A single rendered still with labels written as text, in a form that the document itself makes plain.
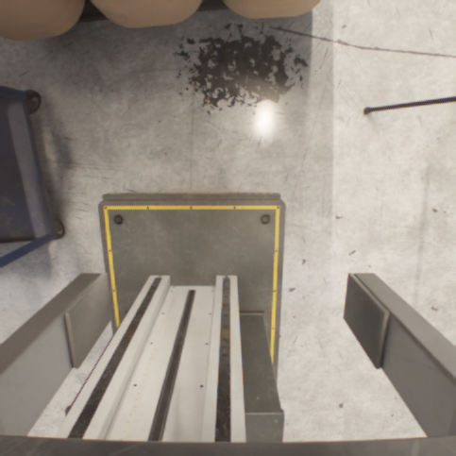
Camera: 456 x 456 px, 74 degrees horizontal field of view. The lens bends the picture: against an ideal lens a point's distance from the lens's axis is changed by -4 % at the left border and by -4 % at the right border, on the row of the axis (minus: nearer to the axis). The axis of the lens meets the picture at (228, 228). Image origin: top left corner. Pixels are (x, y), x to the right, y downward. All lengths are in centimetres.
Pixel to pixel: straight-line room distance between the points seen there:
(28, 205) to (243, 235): 96
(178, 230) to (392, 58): 118
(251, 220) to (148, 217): 38
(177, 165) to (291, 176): 53
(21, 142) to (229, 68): 94
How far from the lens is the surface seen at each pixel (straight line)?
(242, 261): 123
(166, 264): 125
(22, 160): 161
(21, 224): 167
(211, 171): 148
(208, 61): 151
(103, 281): 17
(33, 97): 165
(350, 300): 17
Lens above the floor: 147
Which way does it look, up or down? 75 degrees down
